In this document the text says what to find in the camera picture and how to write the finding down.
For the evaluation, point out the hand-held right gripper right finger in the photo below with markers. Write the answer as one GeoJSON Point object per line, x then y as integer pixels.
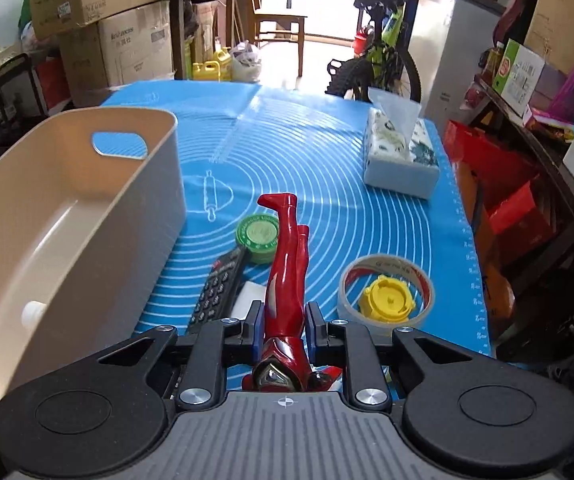
{"type": "Point", "coordinates": [313, 331]}

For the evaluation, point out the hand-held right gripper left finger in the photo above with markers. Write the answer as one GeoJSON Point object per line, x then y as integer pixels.
{"type": "Point", "coordinates": [256, 331]}

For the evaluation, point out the large white power adapter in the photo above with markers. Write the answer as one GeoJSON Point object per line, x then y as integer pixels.
{"type": "Point", "coordinates": [249, 297]}

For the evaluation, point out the clear tape roll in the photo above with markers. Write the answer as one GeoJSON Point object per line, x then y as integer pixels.
{"type": "Point", "coordinates": [349, 305]}

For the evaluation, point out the red action figure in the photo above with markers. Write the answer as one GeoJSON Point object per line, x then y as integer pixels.
{"type": "Point", "coordinates": [284, 280]}

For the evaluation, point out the black remote control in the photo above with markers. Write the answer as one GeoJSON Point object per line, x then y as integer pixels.
{"type": "Point", "coordinates": [217, 285]}

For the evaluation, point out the yellow plastic cap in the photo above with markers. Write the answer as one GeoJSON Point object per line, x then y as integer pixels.
{"type": "Point", "coordinates": [384, 300]}

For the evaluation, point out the beige plastic bin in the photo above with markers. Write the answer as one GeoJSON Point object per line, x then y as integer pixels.
{"type": "Point", "coordinates": [67, 260]}

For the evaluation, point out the green round tin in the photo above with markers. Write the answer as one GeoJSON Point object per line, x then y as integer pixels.
{"type": "Point", "coordinates": [257, 235]}

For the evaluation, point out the blue silicone baking mat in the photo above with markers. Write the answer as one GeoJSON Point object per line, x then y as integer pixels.
{"type": "Point", "coordinates": [317, 160]}

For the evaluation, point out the tissue pack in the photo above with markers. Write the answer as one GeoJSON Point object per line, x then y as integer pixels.
{"type": "Point", "coordinates": [397, 170]}

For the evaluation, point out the small white plastic piece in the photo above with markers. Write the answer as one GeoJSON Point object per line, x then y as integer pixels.
{"type": "Point", "coordinates": [33, 314]}

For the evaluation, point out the red paper bags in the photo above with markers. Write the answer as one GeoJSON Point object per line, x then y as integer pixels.
{"type": "Point", "coordinates": [497, 190]}

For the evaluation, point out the yellow oil jugs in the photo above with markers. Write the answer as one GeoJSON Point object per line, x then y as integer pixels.
{"type": "Point", "coordinates": [212, 67]}

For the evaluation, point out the white plastic bag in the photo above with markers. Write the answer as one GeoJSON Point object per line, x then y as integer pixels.
{"type": "Point", "coordinates": [246, 62]}

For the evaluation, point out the green bicycle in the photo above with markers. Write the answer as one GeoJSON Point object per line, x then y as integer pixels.
{"type": "Point", "coordinates": [387, 55]}

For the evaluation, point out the tall cardboard box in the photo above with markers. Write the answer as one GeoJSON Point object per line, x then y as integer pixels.
{"type": "Point", "coordinates": [127, 55]}

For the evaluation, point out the wooden chair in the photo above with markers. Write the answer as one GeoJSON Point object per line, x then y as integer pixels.
{"type": "Point", "coordinates": [279, 20]}

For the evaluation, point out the white cabinet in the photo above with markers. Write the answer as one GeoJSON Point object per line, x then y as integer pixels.
{"type": "Point", "coordinates": [452, 50]}

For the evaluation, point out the red and white appliance box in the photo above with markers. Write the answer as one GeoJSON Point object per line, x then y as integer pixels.
{"type": "Point", "coordinates": [53, 82]}

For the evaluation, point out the green and white carton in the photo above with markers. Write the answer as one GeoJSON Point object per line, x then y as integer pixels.
{"type": "Point", "coordinates": [519, 75]}

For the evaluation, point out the black rack cart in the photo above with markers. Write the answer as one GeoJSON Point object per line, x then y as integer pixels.
{"type": "Point", "coordinates": [12, 105]}

